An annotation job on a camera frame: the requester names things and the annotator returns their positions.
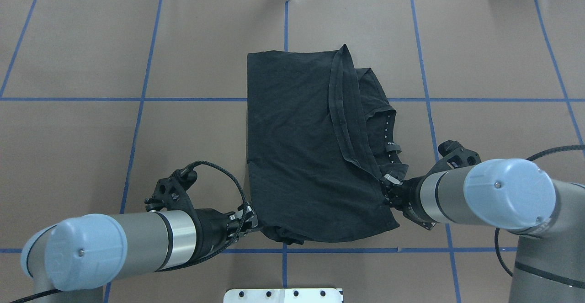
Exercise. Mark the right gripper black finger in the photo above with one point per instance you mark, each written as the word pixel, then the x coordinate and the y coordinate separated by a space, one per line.
pixel 392 189

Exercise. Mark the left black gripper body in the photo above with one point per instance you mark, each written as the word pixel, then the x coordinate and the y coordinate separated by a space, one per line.
pixel 211 226

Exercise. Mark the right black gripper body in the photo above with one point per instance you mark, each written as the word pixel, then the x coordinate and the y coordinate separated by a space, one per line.
pixel 410 196

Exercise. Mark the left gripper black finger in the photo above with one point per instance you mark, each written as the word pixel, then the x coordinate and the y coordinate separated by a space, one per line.
pixel 242 222

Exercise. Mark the black graphic t-shirt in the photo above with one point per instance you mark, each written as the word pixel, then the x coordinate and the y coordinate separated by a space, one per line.
pixel 320 147

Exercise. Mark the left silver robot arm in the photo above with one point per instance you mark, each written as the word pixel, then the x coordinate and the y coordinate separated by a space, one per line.
pixel 72 261

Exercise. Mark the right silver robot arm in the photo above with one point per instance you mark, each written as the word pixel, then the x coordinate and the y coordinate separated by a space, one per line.
pixel 517 196

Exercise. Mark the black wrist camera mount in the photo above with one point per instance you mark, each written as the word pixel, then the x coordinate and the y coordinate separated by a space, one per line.
pixel 170 193

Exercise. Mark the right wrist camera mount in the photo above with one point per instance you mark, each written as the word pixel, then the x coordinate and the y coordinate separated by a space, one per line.
pixel 454 156

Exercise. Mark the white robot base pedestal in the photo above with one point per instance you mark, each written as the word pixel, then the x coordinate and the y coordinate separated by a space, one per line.
pixel 284 295

